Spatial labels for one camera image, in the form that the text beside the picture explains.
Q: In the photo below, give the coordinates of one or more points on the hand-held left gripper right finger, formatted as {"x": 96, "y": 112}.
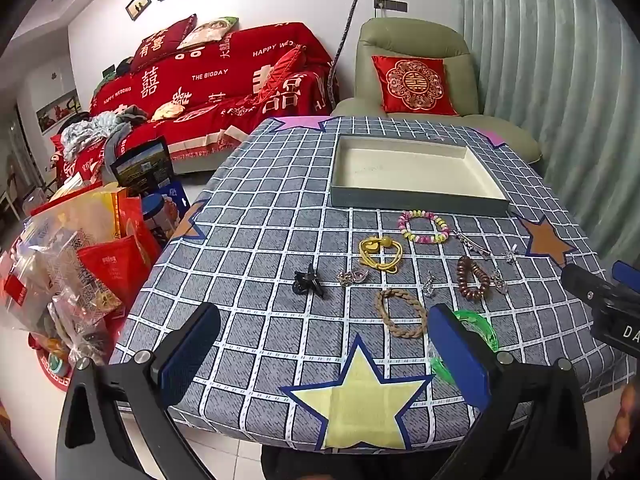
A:
{"x": 457, "y": 355}

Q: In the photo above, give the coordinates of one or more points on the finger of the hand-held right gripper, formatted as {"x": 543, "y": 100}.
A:
{"x": 585, "y": 285}
{"x": 627, "y": 271}

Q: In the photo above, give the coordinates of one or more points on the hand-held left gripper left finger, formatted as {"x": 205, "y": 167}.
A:
{"x": 192, "y": 345}

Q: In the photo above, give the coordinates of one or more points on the green translucent bangle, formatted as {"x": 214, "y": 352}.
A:
{"x": 480, "y": 322}

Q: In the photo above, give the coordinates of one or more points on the silver earring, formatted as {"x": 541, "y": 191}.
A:
{"x": 429, "y": 287}

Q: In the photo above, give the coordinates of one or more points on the small silver charm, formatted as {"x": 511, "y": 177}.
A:
{"x": 511, "y": 255}

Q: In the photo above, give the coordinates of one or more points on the silver crystal pendant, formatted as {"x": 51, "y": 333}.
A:
{"x": 500, "y": 284}

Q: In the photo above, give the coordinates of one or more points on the silver gem pendant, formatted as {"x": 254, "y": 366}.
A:
{"x": 357, "y": 275}

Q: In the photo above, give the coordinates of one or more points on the black hair claw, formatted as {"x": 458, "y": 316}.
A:
{"x": 306, "y": 280}

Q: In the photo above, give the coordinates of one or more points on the shallow grey cardboard box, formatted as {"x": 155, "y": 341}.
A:
{"x": 410, "y": 170}

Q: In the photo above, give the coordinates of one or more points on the person's right hand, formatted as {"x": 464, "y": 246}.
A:
{"x": 624, "y": 415}

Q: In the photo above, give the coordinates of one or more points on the red snack packet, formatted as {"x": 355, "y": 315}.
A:
{"x": 112, "y": 270}

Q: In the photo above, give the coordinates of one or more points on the grey checked star tablecloth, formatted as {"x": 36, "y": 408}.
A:
{"x": 280, "y": 240}

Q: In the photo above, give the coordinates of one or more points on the blue lid jar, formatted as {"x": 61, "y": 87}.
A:
{"x": 157, "y": 210}

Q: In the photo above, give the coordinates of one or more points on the red round tin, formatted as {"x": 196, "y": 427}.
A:
{"x": 52, "y": 367}

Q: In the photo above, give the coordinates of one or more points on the clear plastic bag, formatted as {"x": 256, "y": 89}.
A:
{"x": 55, "y": 280}

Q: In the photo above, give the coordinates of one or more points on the pale green curtain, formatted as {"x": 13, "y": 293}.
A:
{"x": 550, "y": 60}

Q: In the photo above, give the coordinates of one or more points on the peach cloth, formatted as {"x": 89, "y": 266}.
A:
{"x": 167, "y": 111}

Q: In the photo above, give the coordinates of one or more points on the pile of clothes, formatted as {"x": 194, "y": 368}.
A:
{"x": 95, "y": 127}

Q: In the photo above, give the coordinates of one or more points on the red embroidered cushion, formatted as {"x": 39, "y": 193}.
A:
{"x": 415, "y": 85}

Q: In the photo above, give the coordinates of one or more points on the sofa with red cover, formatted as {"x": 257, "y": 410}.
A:
{"x": 225, "y": 75}

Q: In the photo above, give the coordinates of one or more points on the red satin pillow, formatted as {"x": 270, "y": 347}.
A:
{"x": 280, "y": 72}

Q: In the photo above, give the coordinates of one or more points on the green armchair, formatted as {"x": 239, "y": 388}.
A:
{"x": 415, "y": 40}

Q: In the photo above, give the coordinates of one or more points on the red printed pillow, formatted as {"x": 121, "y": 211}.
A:
{"x": 160, "y": 42}

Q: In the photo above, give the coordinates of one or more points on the portrait print cushion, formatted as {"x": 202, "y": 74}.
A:
{"x": 207, "y": 32}

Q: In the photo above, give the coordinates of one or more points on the flexible stand pole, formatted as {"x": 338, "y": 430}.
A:
{"x": 345, "y": 35}

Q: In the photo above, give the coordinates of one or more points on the wall painting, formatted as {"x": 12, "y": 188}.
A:
{"x": 57, "y": 109}

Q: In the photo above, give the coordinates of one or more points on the wall switch panel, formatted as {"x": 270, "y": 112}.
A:
{"x": 392, "y": 6}

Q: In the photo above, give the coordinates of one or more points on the small picture frame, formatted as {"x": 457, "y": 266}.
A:
{"x": 139, "y": 4}

